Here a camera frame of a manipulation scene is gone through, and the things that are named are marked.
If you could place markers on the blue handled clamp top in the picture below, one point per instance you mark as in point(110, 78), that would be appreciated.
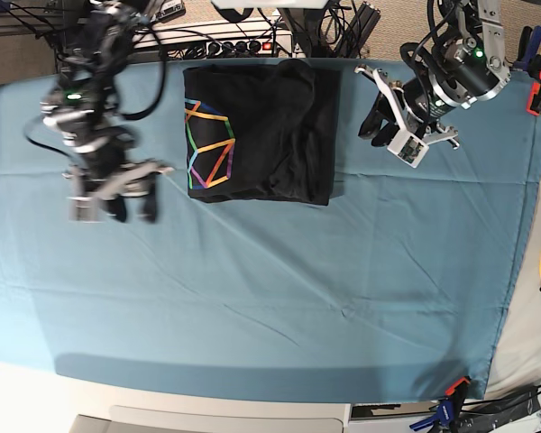
point(528, 46)

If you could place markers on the blue orange clamp lower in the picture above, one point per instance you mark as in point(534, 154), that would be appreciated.
point(446, 415)

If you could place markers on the dark grey T-shirt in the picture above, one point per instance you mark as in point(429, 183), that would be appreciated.
point(263, 132)

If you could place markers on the black bag with cables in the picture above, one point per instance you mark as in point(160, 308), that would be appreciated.
point(488, 416)

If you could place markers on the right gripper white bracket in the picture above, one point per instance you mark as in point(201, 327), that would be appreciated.
point(91, 196)

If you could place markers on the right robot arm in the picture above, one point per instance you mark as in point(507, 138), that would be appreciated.
point(83, 107)

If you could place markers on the white tray bottom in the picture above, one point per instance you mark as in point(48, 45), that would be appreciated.
point(127, 419)

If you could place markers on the white power strip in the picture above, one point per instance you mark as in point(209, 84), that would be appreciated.
point(187, 44)

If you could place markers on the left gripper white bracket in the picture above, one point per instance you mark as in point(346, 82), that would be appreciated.
point(391, 125)

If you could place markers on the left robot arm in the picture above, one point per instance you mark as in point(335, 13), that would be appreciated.
point(459, 62)

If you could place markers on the teal table cloth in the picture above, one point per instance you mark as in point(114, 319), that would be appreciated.
point(397, 288)

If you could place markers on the orange black clamp upper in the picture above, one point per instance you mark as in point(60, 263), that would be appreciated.
point(534, 71)

